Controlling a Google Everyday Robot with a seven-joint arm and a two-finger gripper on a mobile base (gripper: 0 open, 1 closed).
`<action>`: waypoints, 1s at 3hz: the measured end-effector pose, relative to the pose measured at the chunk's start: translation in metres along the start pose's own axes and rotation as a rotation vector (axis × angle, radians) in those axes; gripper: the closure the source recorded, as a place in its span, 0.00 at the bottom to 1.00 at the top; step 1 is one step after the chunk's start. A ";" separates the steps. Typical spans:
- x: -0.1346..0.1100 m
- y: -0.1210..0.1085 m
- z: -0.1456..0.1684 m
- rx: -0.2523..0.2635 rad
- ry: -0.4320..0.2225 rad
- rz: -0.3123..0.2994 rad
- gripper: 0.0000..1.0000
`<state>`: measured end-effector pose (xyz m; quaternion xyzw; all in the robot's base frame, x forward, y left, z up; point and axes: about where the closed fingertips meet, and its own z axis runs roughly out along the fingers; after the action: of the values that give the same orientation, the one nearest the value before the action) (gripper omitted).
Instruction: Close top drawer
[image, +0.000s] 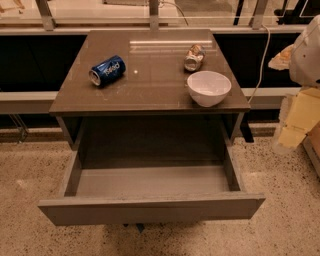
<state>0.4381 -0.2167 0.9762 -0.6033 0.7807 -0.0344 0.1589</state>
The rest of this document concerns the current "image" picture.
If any cardboard box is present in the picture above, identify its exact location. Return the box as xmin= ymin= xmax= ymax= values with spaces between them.
xmin=303 ymin=122 xmax=320 ymax=177

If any white cable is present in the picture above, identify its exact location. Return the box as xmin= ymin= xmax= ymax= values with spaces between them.
xmin=247 ymin=23 xmax=272 ymax=104

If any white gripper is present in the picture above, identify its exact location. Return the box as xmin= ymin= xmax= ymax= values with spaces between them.
xmin=268 ymin=45 xmax=320 ymax=149

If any crushed silver can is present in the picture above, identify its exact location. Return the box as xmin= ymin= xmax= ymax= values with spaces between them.
xmin=184 ymin=44 xmax=206 ymax=72

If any grey drawer cabinet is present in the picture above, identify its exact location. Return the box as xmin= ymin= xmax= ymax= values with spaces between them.
xmin=50 ymin=29 xmax=250 ymax=144

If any white bowl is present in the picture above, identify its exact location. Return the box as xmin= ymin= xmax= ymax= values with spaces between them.
xmin=186 ymin=71 xmax=232 ymax=107

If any blue pepsi can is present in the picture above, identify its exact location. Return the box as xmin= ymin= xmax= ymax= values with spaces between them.
xmin=89 ymin=55 xmax=126 ymax=86

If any metal railing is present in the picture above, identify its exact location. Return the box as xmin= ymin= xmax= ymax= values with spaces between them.
xmin=0 ymin=0 xmax=320 ymax=34

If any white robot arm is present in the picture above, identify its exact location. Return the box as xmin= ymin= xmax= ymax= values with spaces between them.
xmin=268 ymin=15 xmax=320 ymax=149

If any grey top drawer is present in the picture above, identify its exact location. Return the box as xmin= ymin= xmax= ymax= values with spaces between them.
xmin=37 ymin=114 xmax=267 ymax=227

